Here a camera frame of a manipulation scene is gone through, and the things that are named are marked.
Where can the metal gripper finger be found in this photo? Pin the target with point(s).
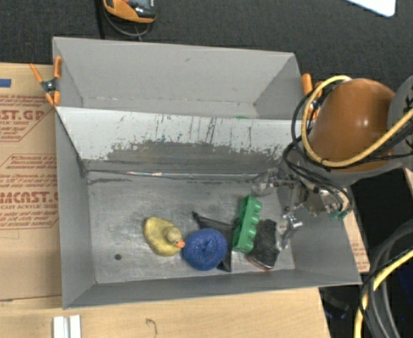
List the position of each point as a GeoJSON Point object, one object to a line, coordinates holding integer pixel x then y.
{"type": "Point", "coordinates": [262, 188]}
{"type": "Point", "coordinates": [290, 225]}

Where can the black sponge, red-brown underside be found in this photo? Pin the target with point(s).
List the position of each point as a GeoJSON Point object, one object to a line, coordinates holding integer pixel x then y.
{"type": "Point", "coordinates": [266, 241]}

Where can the green toy brick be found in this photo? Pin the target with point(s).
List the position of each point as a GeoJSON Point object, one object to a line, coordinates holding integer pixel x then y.
{"type": "Point", "coordinates": [250, 224]}

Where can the black cloth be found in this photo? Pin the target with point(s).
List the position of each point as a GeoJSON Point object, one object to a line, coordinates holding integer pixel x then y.
{"type": "Point", "coordinates": [215, 224]}

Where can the small green round thing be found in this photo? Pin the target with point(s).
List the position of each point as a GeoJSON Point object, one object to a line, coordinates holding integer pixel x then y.
{"type": "Point", "coordinates": [241, 117]}

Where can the blue foam ball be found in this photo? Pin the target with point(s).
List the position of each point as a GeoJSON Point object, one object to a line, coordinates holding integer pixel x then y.
{"type": "Point", "coordinates": [204, 250]}

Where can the yellow rubber duck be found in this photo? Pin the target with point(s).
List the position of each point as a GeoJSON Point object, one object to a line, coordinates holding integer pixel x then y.
{"type": "Point", "coordinates": [160, 234]}

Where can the grey metal bin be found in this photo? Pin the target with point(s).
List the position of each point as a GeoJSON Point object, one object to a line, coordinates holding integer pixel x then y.
{"type": "Point", "coordinates": [150, 203]}

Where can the brown cardboard board, red print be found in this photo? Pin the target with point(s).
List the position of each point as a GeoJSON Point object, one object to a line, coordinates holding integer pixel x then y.
{"type": "Point", "coordinates": [23, 174]}

